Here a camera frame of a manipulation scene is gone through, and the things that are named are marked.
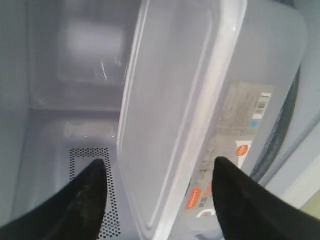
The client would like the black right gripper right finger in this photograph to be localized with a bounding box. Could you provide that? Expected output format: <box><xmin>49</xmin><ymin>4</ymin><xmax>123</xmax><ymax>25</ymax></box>
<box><xmin>211</xmin><ymin>156</ymin><xmax>320</xmax><ymax>240</ymax></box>

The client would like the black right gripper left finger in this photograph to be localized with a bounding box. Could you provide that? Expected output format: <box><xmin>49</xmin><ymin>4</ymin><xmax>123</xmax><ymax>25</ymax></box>
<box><xmin>0</xmin><ymin>159</ymin><xmax>107</xmax><ymax>240</ymax></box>

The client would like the white lidded plastic container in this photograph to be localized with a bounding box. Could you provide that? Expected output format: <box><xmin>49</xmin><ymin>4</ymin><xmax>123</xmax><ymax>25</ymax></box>
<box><xmin>117</xmin><ymin>0</ymin><xmax>307</xmax><ymax>240</ymax></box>

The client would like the white Midea microwave oven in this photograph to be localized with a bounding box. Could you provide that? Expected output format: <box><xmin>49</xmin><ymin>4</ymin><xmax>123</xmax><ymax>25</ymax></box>
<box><xmin>0</xmin><ymin>0</ymin><xmax>320</xmax><ymax>240</ymax></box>

